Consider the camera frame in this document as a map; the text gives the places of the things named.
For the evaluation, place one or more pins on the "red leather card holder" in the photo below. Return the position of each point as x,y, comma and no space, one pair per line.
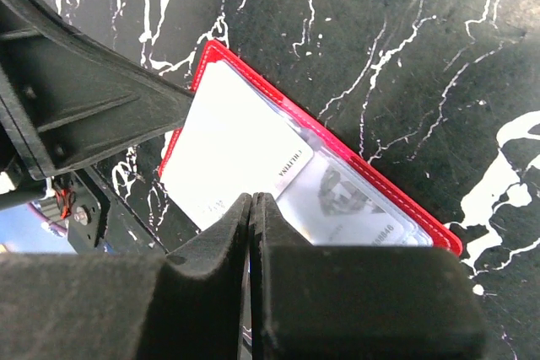
319,138

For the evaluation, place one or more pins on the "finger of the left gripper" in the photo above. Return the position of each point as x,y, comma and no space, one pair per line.
67,101

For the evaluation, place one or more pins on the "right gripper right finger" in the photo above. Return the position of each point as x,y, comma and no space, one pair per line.
356,302

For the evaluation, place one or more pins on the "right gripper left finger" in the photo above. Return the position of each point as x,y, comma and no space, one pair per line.
184,305

